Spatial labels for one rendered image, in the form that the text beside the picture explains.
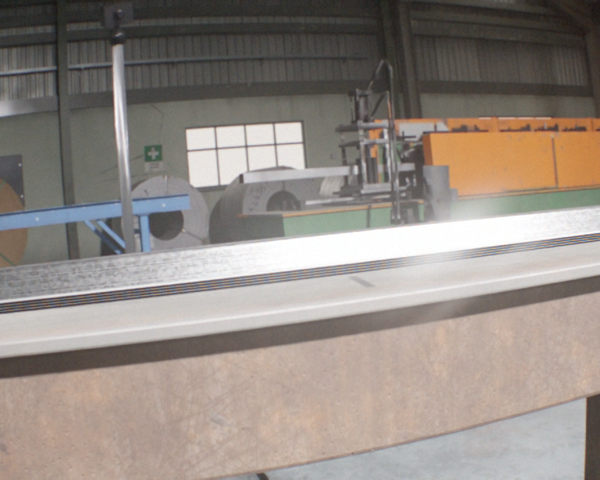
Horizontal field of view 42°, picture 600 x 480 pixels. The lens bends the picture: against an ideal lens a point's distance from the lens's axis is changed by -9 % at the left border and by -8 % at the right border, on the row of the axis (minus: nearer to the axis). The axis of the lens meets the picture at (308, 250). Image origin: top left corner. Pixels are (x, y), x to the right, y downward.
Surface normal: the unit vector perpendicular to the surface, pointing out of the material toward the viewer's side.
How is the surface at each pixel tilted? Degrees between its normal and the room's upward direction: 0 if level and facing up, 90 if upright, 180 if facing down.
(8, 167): 90
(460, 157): 90
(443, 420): 90
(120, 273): 75
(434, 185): 83
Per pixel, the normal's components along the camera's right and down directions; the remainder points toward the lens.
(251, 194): 0.44, 0.03
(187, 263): 0.29, -0.22
